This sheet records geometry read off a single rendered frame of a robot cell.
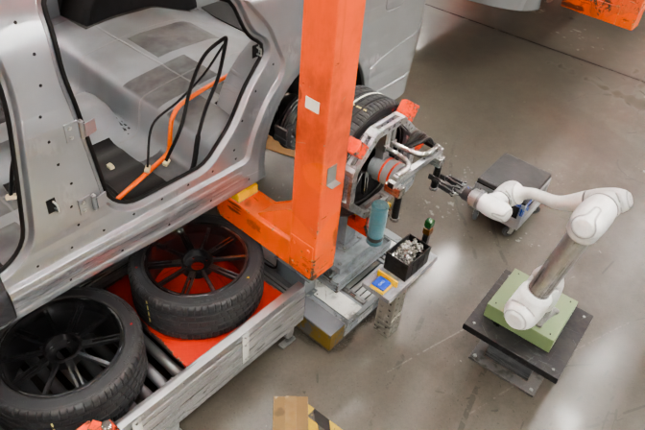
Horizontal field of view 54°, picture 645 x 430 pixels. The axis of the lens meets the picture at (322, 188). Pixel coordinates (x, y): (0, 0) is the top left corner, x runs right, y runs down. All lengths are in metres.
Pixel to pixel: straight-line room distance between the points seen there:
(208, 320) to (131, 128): 1.14
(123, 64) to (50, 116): 1.40
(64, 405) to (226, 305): 0.79
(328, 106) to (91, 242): 1.11
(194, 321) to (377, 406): 1.00
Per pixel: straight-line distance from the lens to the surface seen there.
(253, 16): 2.77
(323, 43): 2.31
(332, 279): 3.54
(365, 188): 3.39
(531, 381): 3.57
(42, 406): 2.78
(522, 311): 3.02
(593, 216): 2.67
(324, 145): 2.51
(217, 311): 2.99
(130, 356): 2.84
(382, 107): 3.08
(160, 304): 3.00
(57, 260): 2.68
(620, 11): 6.34
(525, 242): 4.32
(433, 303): 3.75
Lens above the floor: 2.77
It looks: 39 degrees down
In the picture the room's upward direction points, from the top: 5 degrees clockwise
